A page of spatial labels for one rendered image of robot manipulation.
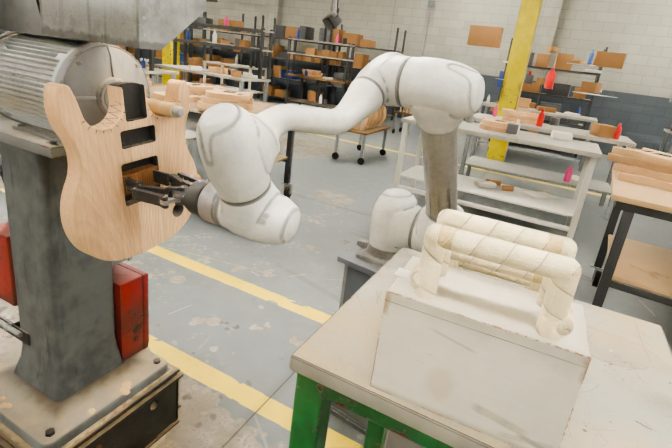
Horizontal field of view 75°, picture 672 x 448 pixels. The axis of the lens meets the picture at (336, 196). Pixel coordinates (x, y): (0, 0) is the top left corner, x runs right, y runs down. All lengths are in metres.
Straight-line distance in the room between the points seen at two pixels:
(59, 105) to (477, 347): 0.83
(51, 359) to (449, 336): 1.31
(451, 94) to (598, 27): 10.76
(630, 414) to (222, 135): 0.79
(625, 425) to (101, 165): 1.05
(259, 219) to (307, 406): 0.34
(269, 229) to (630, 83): 11.24
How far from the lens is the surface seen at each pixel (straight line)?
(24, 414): 1.74
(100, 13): 1.03
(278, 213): 0.83
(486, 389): 0.70
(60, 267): 1.51
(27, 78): 1.35
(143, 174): 1.11
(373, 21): 12.85
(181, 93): 1.16
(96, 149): 1.03
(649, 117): 11.88
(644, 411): 0.94
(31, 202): 1.48
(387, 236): 1.61
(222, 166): 0.76
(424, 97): 1.14
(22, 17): 1.41
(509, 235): 0.69
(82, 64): 1.22
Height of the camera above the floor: 1.42
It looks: 18 degrees down
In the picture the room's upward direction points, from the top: 7 degrees clockwise
